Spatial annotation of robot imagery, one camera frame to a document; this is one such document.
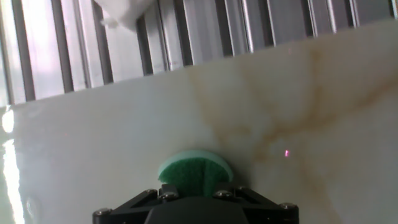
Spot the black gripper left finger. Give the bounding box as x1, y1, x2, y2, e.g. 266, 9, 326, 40
92, 183, 181, 224

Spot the green sponge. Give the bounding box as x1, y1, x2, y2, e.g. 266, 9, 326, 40
157, 149, 234, 197

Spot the crumpled white tissue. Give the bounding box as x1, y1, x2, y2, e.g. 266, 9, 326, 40
93, 0, 156, 32

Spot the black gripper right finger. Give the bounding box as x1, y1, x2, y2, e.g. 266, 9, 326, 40
213, 183, 300, 224

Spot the beige marble slab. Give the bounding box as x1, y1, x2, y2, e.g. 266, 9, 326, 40
0, 18, 398, 224

